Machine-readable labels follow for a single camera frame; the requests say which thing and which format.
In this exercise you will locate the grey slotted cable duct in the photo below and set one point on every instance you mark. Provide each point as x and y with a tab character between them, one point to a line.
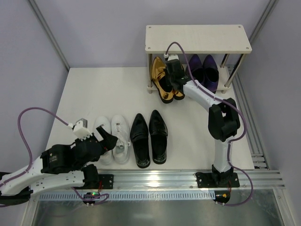
135	195

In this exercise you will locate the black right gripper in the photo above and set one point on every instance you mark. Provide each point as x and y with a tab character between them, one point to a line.
174	78

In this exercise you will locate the black patent left loafer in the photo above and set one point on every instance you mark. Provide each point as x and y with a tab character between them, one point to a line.
139	137

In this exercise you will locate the white right sneaker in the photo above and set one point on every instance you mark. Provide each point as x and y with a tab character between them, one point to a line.
120	129

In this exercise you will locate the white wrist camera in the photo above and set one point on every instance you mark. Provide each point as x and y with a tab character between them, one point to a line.
170	57
80	129

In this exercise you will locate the purple loafer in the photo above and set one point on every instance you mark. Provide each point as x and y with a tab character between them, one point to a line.
211	73
196	69

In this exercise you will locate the gold loafer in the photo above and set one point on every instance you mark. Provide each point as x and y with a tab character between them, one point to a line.
178	95
158	77

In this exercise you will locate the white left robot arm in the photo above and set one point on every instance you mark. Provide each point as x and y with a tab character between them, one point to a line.
58	167

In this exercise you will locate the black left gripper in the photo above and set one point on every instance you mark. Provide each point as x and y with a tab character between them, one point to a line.
98	144

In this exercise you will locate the white two-tier shoe shelf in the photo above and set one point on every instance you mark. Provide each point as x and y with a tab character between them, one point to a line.
229	40

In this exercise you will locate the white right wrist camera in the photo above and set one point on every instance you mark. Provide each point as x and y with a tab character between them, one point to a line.
170	57

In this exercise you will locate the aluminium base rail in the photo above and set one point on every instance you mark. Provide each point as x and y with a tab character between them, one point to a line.
163	179

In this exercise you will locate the left corner aluminium post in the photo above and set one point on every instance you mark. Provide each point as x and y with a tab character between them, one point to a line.
42	21

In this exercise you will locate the right corner aluminium post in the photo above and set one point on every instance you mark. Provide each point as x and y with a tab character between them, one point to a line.
269	8

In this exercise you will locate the black patent loafer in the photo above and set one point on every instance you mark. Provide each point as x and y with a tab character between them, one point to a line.
158	135
139	137

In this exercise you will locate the black patent right loafer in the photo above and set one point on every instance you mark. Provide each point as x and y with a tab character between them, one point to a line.
158	135

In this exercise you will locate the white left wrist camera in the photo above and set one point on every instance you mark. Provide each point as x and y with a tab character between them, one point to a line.
80	129

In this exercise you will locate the corner aluminium post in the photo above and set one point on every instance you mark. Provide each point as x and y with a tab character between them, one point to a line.
42	21
269	8

